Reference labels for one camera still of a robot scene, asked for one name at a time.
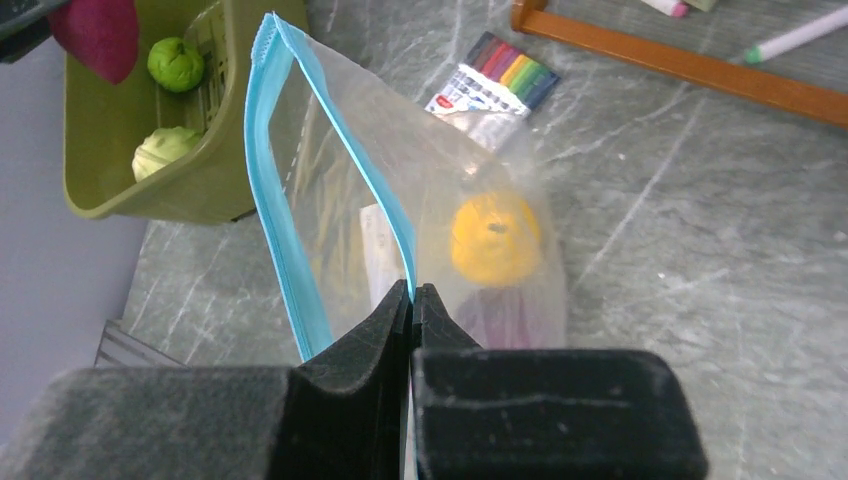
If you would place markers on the clear zip bag blue zipper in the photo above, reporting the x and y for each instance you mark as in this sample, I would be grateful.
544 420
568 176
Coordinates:
356 189

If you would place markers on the olive green plastic basket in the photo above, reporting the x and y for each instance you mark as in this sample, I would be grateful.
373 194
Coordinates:
105 123

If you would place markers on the green lime toy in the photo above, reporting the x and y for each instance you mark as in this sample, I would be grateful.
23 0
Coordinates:
175 65

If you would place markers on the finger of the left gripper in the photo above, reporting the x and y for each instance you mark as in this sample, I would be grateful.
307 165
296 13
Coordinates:
25 26

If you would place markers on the purple onion toy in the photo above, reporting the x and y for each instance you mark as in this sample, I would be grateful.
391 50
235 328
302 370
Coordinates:
497 318

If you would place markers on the pack of coloured markers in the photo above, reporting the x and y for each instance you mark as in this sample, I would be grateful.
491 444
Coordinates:
495 76

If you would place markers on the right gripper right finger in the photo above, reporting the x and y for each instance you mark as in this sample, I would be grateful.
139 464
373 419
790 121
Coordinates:
544 414

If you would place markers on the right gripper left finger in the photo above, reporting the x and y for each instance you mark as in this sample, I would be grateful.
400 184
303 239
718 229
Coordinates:
336 416

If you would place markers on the dark red sweet potato toy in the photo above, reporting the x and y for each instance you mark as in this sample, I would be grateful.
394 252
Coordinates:
102 35

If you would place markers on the orange wooden shelf rack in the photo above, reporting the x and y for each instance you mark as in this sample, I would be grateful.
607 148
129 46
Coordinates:
818 103

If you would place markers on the yellow pear toy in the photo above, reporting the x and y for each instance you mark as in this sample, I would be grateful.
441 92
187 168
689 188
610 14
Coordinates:
495 239

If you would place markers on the white marker pen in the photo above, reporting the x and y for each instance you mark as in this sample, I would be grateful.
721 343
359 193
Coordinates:
797 37

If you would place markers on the pale green cabbage toy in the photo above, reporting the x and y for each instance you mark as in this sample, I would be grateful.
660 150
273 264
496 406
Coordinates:
161 148

